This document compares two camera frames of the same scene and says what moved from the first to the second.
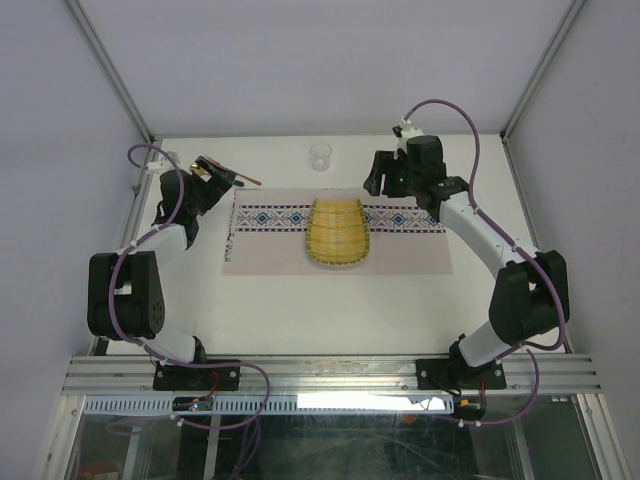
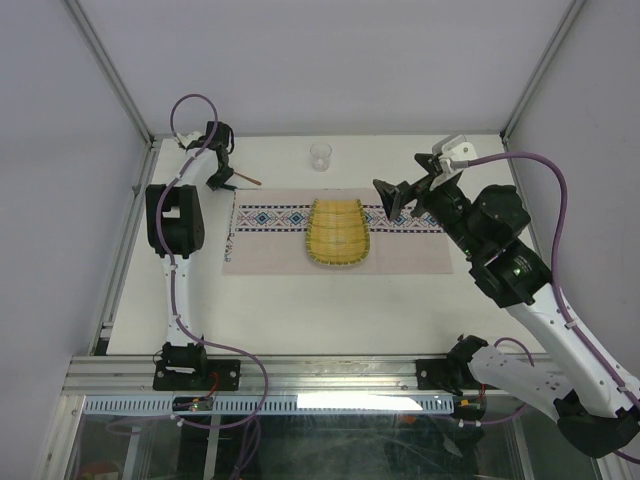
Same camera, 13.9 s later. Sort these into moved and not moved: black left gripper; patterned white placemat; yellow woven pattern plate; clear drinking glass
Moved: black left gripper
Not moved: clear drinking glass; yellow woven pattern plate; patterned white placemat
